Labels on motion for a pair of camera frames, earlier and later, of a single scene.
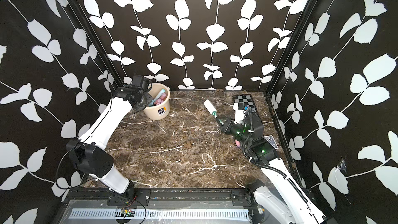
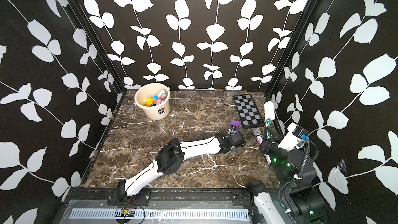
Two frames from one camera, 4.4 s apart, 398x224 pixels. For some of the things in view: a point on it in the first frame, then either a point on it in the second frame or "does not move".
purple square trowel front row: [161, 99] does not move
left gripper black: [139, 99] to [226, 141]
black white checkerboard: [243, 100] does not move
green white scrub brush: [213, 110] to [269, 115]
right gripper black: [229, 127] to [271, 146]
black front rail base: [160, 197] does not move
